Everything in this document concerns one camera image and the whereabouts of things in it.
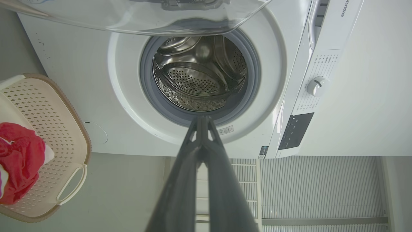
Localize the cream perforated laundry basket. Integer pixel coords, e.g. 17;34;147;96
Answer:
0;73;92;223

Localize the white front-load washing machine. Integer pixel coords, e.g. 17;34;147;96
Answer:
18;0;366;159

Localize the black round glass washer door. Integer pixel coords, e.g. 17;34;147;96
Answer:
0;0;272;36

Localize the perforated steel washer drum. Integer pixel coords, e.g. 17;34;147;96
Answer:
153;35;248;112

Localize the white round control knob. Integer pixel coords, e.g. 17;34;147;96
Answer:
306;76;331;97

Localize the round white filter cover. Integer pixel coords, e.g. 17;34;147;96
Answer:
82;121;108;145

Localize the black washer display panel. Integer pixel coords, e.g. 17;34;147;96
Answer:
278;112;315;150

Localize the white detergent drawer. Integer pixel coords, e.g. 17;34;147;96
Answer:
308;0;330;50

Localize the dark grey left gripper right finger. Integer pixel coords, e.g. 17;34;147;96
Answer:
203;116;258;232

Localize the red and white garment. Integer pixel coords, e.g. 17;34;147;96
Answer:
0;122;55;205

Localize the white slatted panel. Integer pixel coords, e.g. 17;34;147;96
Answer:
230;156;390;232

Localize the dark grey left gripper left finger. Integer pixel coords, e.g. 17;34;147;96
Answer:
145;116;204;232

